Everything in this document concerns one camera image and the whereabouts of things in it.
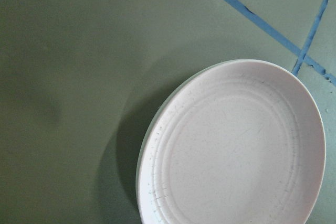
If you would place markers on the pink plate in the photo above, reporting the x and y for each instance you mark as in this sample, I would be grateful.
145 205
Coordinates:
242 143

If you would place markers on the cream white plate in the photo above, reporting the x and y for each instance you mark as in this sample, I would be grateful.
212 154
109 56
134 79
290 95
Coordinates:
157 116

